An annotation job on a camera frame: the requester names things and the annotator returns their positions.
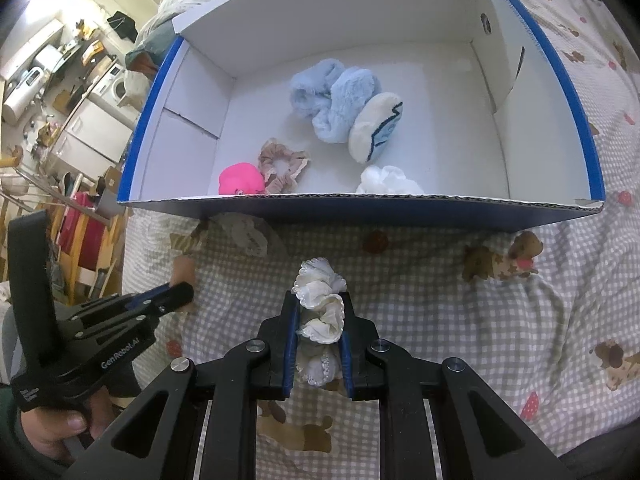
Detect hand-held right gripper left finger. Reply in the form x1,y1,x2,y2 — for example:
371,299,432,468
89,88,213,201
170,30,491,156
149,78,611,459
65,290,303,480

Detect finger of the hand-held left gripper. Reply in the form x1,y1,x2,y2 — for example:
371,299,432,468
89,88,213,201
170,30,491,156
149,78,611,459
82,281,196,343
75,283,175,323

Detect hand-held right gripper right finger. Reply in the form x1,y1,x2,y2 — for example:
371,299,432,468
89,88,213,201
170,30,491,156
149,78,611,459
334,290,577,480

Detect peach cylindrical soft toy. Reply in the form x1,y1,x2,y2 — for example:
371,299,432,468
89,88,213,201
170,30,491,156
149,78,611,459
170,256,199,314

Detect lace-edged scrunchie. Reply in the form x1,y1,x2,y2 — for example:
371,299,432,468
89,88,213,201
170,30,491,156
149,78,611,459
291,257,348,388

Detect pink rubber duck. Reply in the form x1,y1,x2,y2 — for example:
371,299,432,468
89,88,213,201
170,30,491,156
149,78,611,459
218,162,266,196

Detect brown lace scrunchie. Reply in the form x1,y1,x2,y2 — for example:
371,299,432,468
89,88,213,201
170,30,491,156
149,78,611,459
256,137,312,195

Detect white fluffy scrunchie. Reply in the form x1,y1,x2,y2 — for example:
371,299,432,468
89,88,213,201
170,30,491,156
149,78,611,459
355,164,425,196

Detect blue cardboard box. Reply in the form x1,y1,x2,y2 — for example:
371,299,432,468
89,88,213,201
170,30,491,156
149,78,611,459
117,0,607,235

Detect blue plush toy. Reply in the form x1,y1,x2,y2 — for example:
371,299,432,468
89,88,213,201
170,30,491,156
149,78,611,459
289,58,405,164

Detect person's left hand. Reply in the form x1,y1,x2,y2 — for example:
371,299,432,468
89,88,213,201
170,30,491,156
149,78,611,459
19,389,117,467

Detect red cloth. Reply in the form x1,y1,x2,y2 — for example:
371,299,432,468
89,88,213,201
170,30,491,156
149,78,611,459
56,191,109,272

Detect grey bin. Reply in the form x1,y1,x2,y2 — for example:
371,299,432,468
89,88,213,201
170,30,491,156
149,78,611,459
95,185,126,221

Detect white kitchen cabinets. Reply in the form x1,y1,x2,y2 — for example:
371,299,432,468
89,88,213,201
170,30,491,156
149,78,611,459
47,94,139,172

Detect white washing machine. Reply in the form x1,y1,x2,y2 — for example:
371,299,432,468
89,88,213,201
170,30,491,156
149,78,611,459
106,75,134,107

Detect folded blue clothes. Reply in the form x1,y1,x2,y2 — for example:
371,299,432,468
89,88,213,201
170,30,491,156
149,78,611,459
125,30,178,83

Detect white kitchen appliance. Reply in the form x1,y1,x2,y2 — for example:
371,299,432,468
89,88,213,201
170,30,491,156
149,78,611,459
2,66,44,127

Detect person's grey clothing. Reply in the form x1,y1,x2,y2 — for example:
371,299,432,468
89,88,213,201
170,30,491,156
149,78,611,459
555,422,640,480

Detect black hanging garment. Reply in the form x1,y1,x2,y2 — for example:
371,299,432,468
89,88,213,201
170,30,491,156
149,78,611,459
107,10,139,44

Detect printed quilt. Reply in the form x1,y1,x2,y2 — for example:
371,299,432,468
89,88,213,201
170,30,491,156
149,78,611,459
135,0,266,46

